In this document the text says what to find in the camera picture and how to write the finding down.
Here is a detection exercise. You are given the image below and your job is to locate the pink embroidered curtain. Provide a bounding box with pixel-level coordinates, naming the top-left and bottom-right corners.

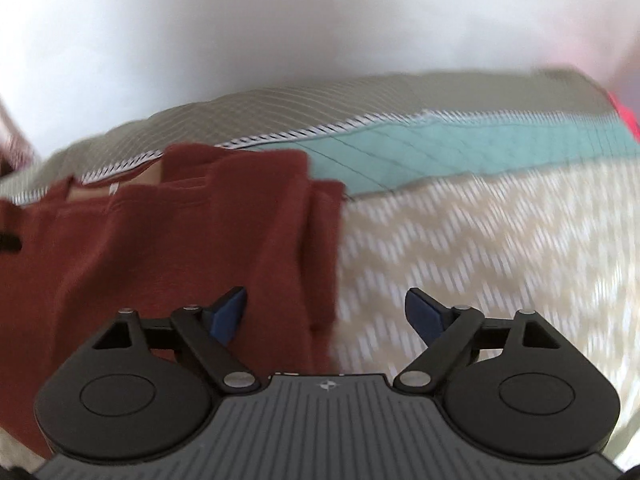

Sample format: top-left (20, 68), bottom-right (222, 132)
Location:
top-left (0, 100), bottom-right (43, 176)

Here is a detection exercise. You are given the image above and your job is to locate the rust red sweater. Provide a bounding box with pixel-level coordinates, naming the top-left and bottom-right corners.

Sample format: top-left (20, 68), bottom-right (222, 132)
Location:
top-left (0, 142), bottom-right (349, 461)

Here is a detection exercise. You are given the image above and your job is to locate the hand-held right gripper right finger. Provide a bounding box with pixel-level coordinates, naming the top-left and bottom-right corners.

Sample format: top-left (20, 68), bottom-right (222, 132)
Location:
top-left (394, 287), bottom-right (564, 392)

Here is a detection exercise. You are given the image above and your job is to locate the patterned quilted bedspread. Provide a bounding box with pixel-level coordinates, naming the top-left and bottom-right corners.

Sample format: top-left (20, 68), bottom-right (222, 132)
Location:
top-left (0, 66), bottom-right (640, 480)

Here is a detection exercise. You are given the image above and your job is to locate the pink bed sheet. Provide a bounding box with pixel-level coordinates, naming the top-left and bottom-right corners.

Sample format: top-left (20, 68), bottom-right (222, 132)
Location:
top-left (607, 87), bottom-right (640, 141)

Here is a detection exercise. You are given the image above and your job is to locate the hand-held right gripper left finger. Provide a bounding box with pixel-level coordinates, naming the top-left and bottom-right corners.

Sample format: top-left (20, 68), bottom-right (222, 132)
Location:
top-left (90, 287), bottom-right (259, 392)

